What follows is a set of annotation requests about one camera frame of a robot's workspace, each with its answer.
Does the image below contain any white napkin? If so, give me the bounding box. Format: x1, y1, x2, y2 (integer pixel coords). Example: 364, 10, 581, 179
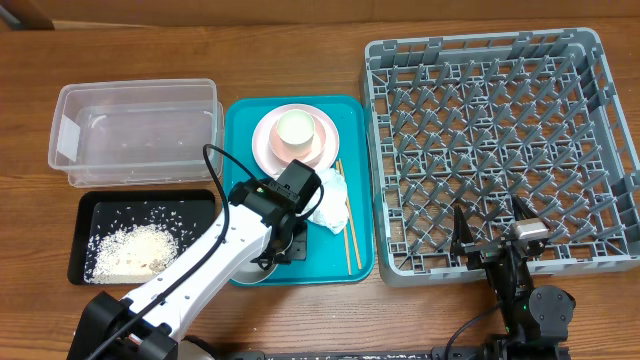
302, 168, 349, 235

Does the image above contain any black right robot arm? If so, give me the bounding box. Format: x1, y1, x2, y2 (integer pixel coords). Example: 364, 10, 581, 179
442, 195, 576, 359

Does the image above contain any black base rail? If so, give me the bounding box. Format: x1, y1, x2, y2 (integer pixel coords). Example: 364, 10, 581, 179
220, 346, 571, 360

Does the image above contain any white paper cup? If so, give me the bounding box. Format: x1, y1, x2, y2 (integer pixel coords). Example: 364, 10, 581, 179
276, 109, 316, 155

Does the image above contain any grey small bowl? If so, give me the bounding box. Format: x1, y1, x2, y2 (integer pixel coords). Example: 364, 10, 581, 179
230, 262, 277, 286

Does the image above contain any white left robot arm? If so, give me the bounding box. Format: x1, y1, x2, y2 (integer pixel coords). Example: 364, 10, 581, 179
68, 160, 324, 359

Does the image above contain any pile of rice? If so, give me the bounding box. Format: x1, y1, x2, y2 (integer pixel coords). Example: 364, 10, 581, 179
83, 202, 197, 284

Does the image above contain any teal plastic tray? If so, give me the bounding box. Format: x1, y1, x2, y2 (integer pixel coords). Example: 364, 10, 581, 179
224, 95, 375, 286

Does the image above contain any grey dishwasher rack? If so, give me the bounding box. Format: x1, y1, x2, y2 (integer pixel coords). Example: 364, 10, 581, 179
362, 28, 639, 287

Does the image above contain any pink plate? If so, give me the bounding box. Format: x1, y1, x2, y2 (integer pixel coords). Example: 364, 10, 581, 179
252, 104, 340, 178

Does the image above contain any black tray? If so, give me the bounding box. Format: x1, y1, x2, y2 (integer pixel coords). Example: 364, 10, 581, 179
67, 190, 216, 285

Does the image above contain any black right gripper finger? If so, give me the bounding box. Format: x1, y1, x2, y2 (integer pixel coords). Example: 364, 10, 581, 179
511, 195, 538, 221
450, 205, 473, 250

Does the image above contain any pink small bowl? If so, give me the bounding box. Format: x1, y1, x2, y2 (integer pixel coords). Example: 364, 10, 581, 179
269, 117, 326, 164

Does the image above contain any clear plastic bin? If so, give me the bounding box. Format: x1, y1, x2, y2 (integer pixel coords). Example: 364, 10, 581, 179
48, 78, 225, 188

